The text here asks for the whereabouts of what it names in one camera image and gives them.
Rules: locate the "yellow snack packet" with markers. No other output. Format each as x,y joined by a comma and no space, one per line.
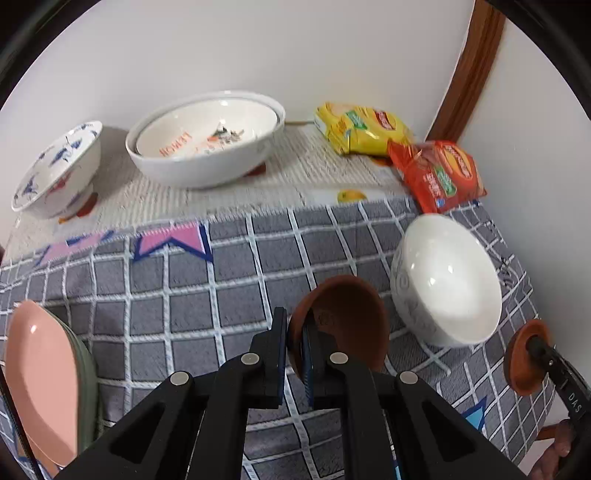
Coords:
360,131

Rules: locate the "white bowl with orange print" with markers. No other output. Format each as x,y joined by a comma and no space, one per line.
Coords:
203,127

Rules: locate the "small brown bowl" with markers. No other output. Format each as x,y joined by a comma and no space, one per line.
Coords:
524,369
351,318

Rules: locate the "grey checkered cloth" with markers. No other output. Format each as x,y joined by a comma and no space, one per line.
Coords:
194,295

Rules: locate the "green square plate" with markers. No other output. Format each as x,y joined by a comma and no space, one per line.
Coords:
87,383

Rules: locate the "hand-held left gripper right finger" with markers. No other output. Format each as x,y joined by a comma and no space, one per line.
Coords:
308,374

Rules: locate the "red snack packet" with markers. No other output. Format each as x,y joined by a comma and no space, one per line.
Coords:
438,177

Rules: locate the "blue patterned white bowl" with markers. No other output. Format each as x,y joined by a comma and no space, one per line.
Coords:
55,170

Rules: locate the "brown wooden door frame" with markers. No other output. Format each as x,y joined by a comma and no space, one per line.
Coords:
475,64

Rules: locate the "person's right hand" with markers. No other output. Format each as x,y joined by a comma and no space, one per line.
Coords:
563,443

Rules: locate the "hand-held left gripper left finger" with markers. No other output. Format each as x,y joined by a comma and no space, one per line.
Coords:
279,364

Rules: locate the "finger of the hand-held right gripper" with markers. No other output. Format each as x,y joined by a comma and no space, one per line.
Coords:
547,362

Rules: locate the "plain white bowl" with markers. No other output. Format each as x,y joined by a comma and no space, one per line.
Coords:
448,281

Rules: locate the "pink square plate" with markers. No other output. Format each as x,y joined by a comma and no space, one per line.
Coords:
41,369

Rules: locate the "large white bowl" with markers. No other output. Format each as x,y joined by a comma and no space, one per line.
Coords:
198,168

